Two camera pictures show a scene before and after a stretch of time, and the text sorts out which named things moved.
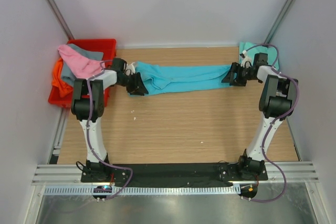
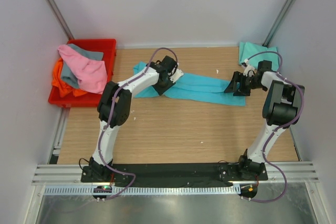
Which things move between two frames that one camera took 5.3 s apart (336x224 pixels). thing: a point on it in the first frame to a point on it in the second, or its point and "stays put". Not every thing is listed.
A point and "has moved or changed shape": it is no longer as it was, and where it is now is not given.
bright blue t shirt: (159, 77) has moved or changed shape
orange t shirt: (64, 88) stays put
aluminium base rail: (59, 174) stays put
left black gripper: (134, 83) to (166, 85)
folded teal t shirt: (249, 50) stays put
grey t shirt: (68, 77) stays put
